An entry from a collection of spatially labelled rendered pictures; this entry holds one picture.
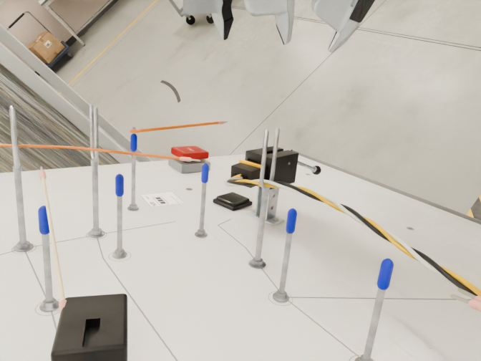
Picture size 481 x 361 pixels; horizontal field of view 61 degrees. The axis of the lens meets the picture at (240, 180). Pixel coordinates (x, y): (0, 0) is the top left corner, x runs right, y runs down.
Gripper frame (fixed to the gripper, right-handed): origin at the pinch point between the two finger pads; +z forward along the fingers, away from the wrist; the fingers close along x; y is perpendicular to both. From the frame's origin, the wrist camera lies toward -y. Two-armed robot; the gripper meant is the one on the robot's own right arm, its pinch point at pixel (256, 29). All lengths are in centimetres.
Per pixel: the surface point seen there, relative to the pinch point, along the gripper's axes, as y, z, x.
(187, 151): -0.8, 22.0, -21.7
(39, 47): -219, 133, -677
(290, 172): 0.9, 17.7, 2.1
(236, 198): 4.5, 22.2, -5.3
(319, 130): -129, 105, -86
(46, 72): -10, 20, -94
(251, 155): 3.8, 14.1, -1.0
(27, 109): 8, 16, -62
